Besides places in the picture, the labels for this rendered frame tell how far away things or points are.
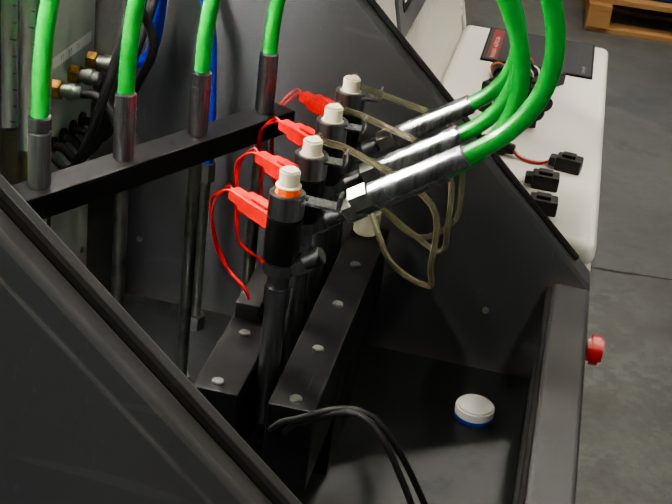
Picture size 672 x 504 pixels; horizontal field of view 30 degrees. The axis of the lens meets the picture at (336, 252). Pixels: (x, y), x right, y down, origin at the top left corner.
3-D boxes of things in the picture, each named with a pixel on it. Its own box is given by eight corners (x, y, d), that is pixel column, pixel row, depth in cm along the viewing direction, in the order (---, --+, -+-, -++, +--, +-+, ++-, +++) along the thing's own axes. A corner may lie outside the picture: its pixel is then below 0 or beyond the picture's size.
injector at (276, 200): (300, 437, 103) (329, 208, 93) (242, 424, 103) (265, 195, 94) (308, 418, 105) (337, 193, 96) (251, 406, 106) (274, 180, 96)
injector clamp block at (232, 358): (295, 561, 104) (315, 410, 97) (180, 533, 105) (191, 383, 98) (370, 354, 134) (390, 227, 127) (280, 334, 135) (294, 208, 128)
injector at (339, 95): (357, 300, 124) (385, 102, 114) (308, 290, 125) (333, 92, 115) (362, 287, 126) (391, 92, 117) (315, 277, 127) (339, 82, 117)
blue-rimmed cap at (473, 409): (490, 431, 124) (493, 419, 123) (451, 423, 124) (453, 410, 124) (494, 409, 127) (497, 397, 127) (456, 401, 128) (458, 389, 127)
